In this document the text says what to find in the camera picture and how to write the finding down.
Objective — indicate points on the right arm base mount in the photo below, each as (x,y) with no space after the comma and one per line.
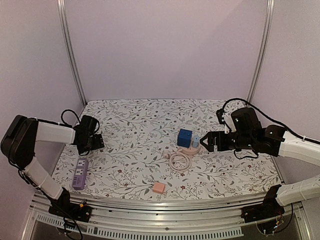
(269,207)

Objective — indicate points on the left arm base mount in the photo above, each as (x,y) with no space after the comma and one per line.
(63,207)

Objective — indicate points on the aluminium front rail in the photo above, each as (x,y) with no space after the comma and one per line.
(206,219)

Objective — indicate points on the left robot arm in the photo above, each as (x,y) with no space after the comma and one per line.
(23,137)

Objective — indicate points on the right aluminium frame post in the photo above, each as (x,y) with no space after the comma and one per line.
(270,5)

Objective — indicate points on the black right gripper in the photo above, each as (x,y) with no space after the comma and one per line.
(216,141)

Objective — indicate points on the purple power strip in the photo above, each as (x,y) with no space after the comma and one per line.
(80,174)

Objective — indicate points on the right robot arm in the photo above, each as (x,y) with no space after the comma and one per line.
(245,132)

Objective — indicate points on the floral table cloth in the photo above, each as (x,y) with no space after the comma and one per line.
(138,133)

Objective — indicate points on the left aluminium frame post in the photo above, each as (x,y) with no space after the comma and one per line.
(61,7)

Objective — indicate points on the aluminium frame post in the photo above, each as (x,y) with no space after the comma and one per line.
(61,7)
(270,5)

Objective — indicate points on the blue cube socket adapter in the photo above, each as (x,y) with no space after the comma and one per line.
(184,138)

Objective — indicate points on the pink round power strip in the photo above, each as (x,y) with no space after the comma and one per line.
(191,151)

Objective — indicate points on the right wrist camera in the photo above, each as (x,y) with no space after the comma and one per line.
(222,119)

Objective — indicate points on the light blue plug adapter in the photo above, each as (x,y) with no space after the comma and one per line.
(195,141)

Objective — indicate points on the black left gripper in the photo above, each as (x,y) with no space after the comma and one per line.
(98,142)

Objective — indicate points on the pink plug adapter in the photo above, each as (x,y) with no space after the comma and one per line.
(158,188)

